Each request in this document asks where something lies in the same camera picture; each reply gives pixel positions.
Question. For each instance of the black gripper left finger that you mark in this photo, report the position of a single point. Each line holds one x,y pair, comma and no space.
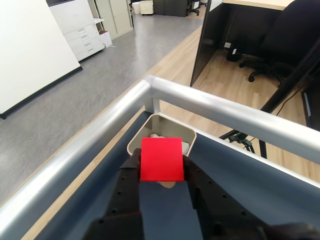
125,195

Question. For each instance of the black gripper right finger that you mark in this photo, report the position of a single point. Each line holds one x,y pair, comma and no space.
217,212

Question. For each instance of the red cube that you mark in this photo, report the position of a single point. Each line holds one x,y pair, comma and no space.
161,160

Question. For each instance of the beige metal box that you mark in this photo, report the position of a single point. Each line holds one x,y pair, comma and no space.
165,125

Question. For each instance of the grey table mat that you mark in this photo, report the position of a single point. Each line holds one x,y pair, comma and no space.
250,187

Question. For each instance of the black waste bin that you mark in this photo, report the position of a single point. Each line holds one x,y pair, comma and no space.
234,53

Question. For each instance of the black desk partition panel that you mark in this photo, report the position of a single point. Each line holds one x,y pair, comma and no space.
210,42

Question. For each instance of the white office printer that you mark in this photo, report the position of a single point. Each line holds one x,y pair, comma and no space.
77,27

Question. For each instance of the beige metal cabinet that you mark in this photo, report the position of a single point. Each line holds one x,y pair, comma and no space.
117,17

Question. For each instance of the black office chair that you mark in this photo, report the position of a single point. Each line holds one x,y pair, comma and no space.
280,37

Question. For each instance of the white storage bin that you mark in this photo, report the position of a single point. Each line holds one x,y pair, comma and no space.
135,8
146,7

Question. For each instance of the black low cabinet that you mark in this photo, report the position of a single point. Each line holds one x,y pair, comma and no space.
170,7

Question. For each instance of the wooden desk top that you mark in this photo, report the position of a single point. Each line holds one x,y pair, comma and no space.
257,3

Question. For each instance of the silver metal table rail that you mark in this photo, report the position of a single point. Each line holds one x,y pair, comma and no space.
200,100

